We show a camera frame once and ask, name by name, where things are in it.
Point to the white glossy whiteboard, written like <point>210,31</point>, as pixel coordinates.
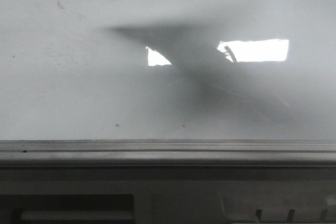
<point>168,69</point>

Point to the grey cabinet below whiteboard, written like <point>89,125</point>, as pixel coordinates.
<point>168,195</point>

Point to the grey aluminium whiteboard tray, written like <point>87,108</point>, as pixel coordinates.
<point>110,153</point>

